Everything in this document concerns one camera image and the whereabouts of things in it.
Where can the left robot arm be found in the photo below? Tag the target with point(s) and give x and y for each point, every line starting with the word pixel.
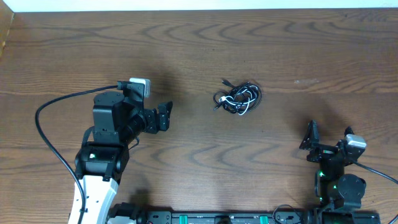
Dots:
pixel 118 119

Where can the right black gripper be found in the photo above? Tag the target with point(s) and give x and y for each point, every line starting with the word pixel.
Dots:
pixel 323 152

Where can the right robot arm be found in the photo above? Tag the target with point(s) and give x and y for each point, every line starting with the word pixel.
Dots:
pixel 339 193

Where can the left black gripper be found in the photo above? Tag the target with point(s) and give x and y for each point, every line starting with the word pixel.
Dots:
pixel 155 126

